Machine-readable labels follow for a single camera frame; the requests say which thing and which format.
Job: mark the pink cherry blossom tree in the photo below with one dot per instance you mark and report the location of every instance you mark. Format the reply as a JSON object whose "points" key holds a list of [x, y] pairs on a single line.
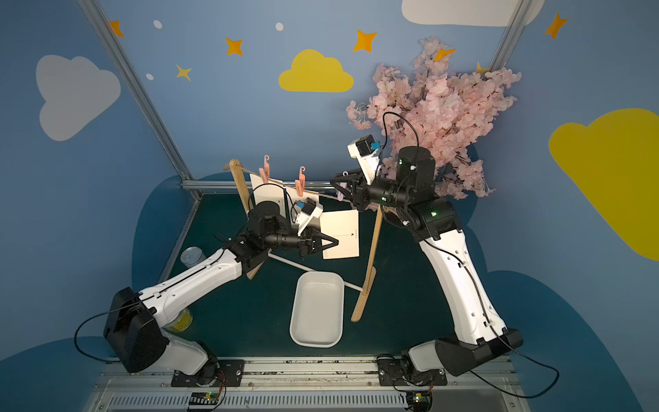
{"points": [[442, 111]]}

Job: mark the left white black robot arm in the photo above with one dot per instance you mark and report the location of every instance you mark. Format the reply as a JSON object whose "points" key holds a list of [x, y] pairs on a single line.
{"points": [[137, 321]]}

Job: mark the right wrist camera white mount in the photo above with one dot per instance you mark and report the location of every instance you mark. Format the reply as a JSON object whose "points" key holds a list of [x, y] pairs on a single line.
{"points": [[367, 151]]}

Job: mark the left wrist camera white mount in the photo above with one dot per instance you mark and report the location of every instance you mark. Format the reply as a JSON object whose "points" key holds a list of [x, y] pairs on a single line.
{"points": [[309, 210]]}

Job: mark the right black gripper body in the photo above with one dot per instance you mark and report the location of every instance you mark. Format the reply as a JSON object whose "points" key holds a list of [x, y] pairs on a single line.
{"points": [[355, 190]]}

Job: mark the white rectangular tray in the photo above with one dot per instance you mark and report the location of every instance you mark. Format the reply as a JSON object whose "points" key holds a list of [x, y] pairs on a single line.
{"points": [[317, 316]]}

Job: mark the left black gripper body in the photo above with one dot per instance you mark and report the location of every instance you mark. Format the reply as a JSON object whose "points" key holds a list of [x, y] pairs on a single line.
{"points": [[307, 242]]}

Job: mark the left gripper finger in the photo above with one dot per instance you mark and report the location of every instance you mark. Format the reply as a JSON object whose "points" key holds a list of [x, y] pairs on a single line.
{"points": [[319, 238], [320, 246]]}

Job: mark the white postcard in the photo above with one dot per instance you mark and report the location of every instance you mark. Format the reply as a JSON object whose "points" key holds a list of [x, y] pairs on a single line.
{"points": [[272, 192], [344, 227], [294, 198]]}

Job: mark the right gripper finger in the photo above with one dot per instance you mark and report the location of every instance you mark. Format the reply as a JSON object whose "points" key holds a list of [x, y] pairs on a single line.
{"points": [[344, 191], [349, 178]]}

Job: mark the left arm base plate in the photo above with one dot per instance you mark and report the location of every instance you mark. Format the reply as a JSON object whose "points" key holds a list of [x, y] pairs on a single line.
{"points": [[226, 373]]}

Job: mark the yellow tin can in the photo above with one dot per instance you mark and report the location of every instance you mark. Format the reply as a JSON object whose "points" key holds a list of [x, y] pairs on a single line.
{"points": [[192, 256]]}

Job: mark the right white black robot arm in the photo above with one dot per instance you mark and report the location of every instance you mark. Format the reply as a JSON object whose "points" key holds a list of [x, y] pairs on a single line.
{"points": [[480, 334]]}

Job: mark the wooden drying rack frame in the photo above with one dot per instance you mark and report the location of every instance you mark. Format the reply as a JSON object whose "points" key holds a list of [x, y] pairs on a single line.
{"points": [[237, 171]]}

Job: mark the aluminium front rail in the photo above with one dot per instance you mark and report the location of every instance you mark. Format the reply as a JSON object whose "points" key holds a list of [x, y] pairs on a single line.
{"points": [[323, 383]]}

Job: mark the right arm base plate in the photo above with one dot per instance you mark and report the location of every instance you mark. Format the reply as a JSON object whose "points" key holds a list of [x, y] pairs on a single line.
{"points": [[399, 371]]}

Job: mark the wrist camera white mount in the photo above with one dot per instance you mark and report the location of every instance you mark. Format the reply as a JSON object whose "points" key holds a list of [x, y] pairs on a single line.
{"points": [[367, 151], [309, 210]]}

